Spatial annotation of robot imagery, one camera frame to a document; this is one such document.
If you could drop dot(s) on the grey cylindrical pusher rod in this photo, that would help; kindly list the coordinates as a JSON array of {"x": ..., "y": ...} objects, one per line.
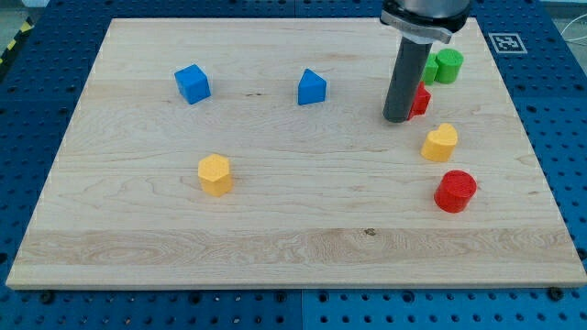
[{"x": 407, "y": 71}]

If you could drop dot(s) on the red circle block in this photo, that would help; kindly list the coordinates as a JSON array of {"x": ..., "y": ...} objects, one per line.
[{"x": 455, "y": 191}]

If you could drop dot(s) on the green circle block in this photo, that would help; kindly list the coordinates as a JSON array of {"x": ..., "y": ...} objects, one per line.
[{"x": 449, "y": 62}]

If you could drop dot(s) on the yellow heart block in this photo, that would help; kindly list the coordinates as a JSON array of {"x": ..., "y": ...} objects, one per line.
[{"x": 440, "y": 143}]

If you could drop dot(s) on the green star block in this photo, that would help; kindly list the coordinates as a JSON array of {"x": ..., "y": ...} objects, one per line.
[{"x": 430, "y": 70}]

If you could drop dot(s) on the red star block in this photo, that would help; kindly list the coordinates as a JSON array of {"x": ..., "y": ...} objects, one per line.
[{"x": 421, "y": 101}]

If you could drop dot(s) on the fiducial marker tag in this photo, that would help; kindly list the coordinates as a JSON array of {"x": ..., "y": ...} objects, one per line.
[{"x": 507, "y": 43}]

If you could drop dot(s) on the blue triangle block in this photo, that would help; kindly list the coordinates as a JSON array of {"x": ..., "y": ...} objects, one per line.
[{"x": 312, "y": 88}]

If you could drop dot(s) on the blue cube block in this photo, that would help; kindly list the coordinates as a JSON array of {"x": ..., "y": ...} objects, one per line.
[{"x": 193, "y": 84}]

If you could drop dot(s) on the wooden board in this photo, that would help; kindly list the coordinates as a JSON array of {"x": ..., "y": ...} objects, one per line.
[{"x": 325, "y": 195}]

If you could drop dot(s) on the yellow hexagon block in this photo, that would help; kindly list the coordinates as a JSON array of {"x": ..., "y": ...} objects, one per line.
[{"x": 214, "y": 174}]

